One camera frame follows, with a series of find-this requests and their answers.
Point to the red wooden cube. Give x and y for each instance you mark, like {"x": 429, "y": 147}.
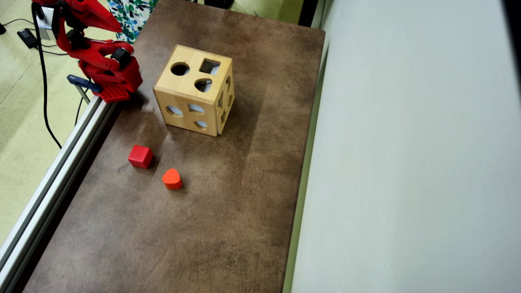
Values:
{"x": 140, "y": 156}

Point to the red robot arm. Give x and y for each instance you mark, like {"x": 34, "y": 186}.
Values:
{"x": 122, "y": 77}

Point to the wooden shape sorter box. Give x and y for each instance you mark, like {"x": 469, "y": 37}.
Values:
{"x": 171, "y": 85}

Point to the floral patterned cloth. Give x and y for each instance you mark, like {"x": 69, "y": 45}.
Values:
{"x": 132, "y": 18}

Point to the blue table clamp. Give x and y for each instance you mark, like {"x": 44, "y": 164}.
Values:
{"x": 83, "y": 82}

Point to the black power adapter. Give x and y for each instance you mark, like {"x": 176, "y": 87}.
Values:
{"x": 27, "y": 37}

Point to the dark object on floor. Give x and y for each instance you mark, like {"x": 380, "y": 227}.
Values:
{"x": 220, "y": 3}

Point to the orange heart-shaped block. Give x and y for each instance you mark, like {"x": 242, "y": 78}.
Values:
{"x": 171, "y": 179}

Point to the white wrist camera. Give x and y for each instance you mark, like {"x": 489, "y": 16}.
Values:
{"x": 48, "y": 24}

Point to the aluminium profile rail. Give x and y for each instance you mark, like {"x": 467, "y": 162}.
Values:
{"x": 44, "y": 195}

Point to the black vertical post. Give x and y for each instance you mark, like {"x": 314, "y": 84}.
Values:
{"x": 308, "y": 12}

